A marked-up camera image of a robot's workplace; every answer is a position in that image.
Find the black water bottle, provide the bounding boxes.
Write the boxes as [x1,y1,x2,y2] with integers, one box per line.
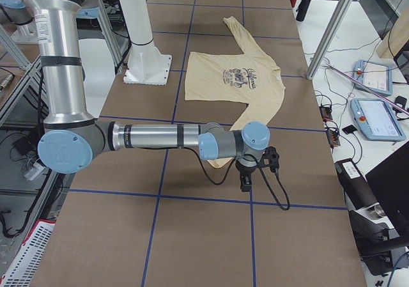
[296,0,311,22]

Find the cream long-sleeve printed shirt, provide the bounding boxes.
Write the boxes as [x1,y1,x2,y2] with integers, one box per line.
[184,16,286,169]

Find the black monitor stand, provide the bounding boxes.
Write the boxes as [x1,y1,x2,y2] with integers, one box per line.
[349,143,408,275]

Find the reacher grabber tool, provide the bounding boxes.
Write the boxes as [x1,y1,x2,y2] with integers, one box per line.
[325,64,408,116]

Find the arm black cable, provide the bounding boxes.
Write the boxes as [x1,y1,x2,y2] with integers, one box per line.
[188,146,291,211]

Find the near blue teach pendant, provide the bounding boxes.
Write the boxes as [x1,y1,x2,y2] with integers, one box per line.
[350,98,406,142]

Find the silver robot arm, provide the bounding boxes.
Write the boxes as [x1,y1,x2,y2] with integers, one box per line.
[24,0,270,192]

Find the orange circuit board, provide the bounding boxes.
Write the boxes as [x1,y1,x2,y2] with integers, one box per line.
[319,105,333,121]

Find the far blue teach pendant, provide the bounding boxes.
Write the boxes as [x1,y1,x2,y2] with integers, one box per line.
[353,59,393,96]

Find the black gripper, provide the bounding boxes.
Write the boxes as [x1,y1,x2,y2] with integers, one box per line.
[235,160,258,192]

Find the black label printer box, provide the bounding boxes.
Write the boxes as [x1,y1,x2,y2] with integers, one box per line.
[334,159,379,210]

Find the white perforated basket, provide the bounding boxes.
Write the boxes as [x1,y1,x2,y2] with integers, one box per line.
[1,219,56,287]

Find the blue teach pendant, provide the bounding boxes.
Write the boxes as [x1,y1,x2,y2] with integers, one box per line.
[353,59,393,96]
[350,98,406,142]

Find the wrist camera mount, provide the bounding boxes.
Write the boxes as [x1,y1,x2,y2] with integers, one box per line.
[259,146,279,174]

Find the aluminium frame post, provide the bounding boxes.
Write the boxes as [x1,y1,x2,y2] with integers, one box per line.
[306,0,353,80]

